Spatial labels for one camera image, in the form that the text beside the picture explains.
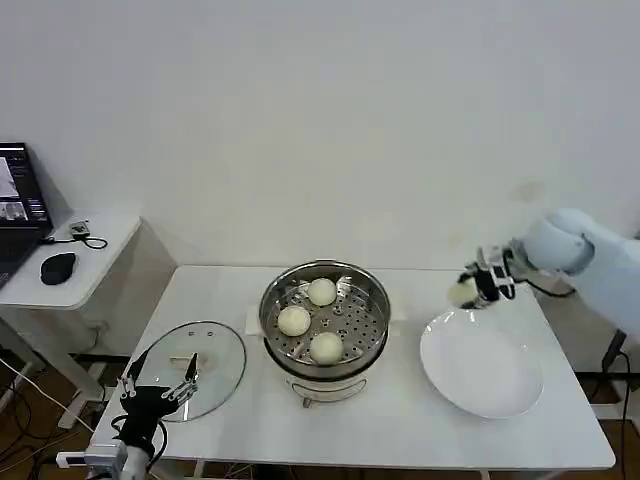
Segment round glass lid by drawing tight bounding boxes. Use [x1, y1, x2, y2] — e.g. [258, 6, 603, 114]
[130, 321, 248, 424]

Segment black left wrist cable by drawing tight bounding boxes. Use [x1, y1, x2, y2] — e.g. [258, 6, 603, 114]
[110, 413, 169, 460]

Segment thin black desk cable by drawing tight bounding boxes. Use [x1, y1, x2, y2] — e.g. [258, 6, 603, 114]
[39, 233, 109, 251]

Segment white steamed bun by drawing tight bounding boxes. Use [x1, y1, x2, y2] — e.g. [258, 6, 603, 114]
[307, 277, 337, 307]
[309, 332, 345, 365]
[277, 305, 312, 337]
[447, 281, 480, 308]

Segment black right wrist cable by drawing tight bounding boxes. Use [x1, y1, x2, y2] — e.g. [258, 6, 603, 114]
[502, 247, 577, 299]

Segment black power cable with adapter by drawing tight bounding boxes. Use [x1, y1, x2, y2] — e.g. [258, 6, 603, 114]
[601, 329, 632, 436]

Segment black computer mouse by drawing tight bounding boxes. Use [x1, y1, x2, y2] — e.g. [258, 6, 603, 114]
[40, 252, 78, 286]

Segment black laptop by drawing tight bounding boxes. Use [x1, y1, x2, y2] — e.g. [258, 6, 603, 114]
[0, 142, 55, 291]

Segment white electric cooker base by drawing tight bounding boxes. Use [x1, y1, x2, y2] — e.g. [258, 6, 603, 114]
[264, 342, 387, 410]

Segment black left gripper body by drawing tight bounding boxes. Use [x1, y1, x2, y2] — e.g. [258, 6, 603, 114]
[118, 384, 180, 454]

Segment perforated steel steamer basket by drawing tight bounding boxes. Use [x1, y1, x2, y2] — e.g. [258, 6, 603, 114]
[258, 258, 392, 377]

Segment white floor cable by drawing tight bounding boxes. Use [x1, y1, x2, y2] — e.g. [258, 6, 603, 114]
[0, 355, 97, 434]

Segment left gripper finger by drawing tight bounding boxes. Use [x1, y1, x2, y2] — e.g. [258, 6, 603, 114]
[161, 352, 201, 403]
[118, 349, 150, 399]

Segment white side desk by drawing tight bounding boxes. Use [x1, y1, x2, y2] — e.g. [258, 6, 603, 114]
[0, 211, 143, 431]

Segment white plate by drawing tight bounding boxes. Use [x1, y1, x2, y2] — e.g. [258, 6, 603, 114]
[419, 308, 545, 420]

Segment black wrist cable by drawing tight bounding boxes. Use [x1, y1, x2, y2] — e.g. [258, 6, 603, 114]
[110, 413, 169, 460]
[502, 247, 577, 299]

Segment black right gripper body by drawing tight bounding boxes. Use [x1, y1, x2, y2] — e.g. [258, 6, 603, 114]
[474, 267, 502, 303]

